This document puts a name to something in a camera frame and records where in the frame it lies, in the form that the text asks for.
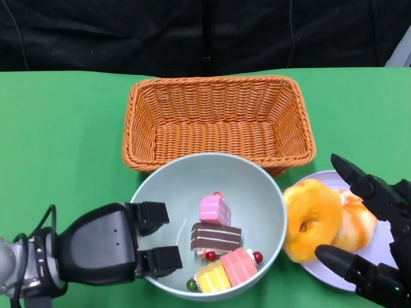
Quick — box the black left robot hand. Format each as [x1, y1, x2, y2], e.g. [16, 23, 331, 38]
[57, 201, 184, 286]

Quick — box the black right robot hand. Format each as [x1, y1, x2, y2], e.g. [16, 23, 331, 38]
[314, 153, 411, 308]

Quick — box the orange white striped bun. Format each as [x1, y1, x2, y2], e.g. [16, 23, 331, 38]
[330, 188, 378, 250]

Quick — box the orange glazed ring bread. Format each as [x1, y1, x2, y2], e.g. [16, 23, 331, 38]
[282, 178, 344, 264]

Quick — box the pale green bowl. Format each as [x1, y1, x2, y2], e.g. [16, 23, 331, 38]
[130, 152, 288, 302]

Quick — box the brown chocolate toy cake slice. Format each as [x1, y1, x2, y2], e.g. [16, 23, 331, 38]
[190, 223, 243, 257]

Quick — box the pink toy cake slice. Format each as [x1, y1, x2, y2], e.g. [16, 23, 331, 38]
[198, 191, 232, 227]

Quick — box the salmon toy cake slice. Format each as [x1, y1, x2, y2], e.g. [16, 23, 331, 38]
[220, 246, 264, 287]

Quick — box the lavender round plate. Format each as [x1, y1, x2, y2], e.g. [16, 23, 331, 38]
[282, 169, 401, 292]

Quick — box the orange wicker basket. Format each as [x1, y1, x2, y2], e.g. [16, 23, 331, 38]
[121, 75, 317, 179]

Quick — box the green tablecloth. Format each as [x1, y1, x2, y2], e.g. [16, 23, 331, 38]
[0, 66, 411, 308]

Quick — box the black backdrop curtain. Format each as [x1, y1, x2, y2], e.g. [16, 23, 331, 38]
[0, 0, 411, 74]

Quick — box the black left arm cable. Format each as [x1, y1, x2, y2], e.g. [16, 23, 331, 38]
[12, 204, 57, 308]

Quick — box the white metal frame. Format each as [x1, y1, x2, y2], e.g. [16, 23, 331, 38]
[384, 28, 411, 68]

